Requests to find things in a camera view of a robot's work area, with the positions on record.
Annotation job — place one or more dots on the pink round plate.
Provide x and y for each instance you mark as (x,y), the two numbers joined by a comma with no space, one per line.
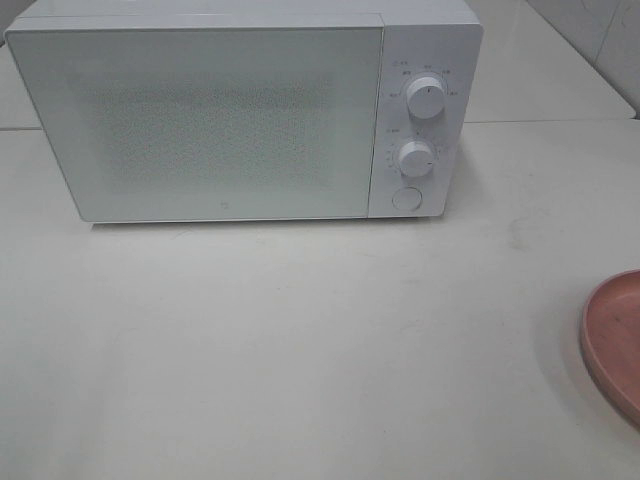
(609,340)

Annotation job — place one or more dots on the white microwave oven body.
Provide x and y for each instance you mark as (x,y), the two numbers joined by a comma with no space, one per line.
(440,37)

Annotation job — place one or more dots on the lower white timer knob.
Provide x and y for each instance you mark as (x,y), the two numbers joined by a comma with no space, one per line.
(416,159)

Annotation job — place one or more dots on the upper white power knob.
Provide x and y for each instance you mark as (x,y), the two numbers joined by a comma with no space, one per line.
(425,96)

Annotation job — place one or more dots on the round white door button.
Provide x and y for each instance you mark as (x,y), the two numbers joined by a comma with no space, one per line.
(407,199)

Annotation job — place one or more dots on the white microwave door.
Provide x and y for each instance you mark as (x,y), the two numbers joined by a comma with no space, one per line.
(196,125)

